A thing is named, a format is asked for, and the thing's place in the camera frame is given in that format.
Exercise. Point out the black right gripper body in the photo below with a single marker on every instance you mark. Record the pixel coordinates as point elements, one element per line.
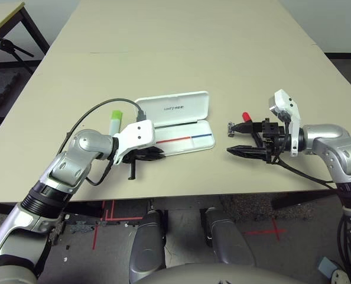
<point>273,133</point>

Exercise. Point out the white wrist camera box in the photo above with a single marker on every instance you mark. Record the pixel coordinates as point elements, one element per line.
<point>137,133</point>
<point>287,106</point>

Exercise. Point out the grey left robot leg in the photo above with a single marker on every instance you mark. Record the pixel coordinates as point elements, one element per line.
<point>147,245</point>

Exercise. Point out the blue grey floor item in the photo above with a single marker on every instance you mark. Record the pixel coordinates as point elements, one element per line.
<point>324,264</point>

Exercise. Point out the small black white patterned eraser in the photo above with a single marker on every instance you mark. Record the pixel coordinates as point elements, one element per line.
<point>231,129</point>

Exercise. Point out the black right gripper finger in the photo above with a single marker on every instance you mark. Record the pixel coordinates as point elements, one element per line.
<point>249,127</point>
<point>248,151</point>

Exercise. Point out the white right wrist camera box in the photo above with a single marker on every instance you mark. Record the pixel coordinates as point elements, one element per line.
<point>287,106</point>

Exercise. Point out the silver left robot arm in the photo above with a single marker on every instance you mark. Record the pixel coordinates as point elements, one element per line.
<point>72,159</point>

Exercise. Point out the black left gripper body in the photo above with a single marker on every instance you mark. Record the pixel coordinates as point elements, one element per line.
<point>132,170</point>

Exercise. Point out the black tripod stand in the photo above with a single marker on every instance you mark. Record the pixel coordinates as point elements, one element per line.
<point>4,45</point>

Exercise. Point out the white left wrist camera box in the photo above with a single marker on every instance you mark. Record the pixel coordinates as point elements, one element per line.
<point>137,133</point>

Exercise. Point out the dark table leg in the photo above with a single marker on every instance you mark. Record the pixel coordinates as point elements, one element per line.
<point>4,14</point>

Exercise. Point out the black marker with red cap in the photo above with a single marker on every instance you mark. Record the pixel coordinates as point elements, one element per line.
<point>246,116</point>

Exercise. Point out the white perforated shoe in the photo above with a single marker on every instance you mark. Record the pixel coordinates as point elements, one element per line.
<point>341,276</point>

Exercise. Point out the green capped highlighter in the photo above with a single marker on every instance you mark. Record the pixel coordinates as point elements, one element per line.
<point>115,121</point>

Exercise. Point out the white plastic pencil case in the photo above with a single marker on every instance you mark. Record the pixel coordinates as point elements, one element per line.
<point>178,109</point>

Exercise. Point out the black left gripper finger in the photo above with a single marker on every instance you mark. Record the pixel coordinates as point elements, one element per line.
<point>154,151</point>
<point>153,157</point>

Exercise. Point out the grey robot torso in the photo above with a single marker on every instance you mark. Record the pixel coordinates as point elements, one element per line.
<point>222,275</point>

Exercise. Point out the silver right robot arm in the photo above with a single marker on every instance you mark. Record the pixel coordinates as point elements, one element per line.
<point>335,145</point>

